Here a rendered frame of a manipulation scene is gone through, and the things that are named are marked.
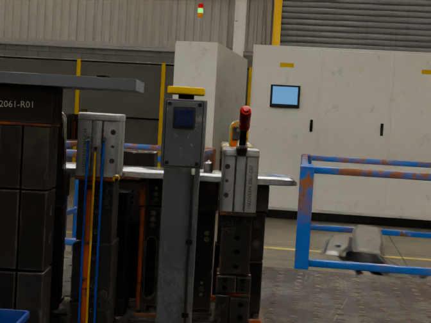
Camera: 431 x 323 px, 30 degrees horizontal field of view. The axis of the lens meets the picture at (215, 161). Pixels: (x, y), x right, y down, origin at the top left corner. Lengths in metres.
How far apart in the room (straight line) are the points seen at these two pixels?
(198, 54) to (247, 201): 8.01
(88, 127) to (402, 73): 8.07
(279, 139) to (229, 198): 7.89
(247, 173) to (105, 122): 0.27
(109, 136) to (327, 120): 7.94
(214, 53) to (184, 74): 0.43
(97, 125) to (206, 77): 7.96
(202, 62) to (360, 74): 1.82
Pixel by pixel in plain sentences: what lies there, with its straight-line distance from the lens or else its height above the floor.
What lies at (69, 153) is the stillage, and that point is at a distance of 3.48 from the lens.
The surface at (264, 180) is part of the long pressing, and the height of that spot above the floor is 1.00.
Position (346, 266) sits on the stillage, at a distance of 3.31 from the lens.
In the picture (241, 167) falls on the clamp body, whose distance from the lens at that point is 1.46.
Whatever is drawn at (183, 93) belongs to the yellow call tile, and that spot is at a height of 1.15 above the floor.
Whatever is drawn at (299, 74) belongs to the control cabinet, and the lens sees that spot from 9.35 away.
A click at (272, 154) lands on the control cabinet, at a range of 9.35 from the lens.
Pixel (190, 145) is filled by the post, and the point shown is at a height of 1.07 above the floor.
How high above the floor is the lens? 1.11
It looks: 3 degrees down
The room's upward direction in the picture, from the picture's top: 3 degrees clockwise
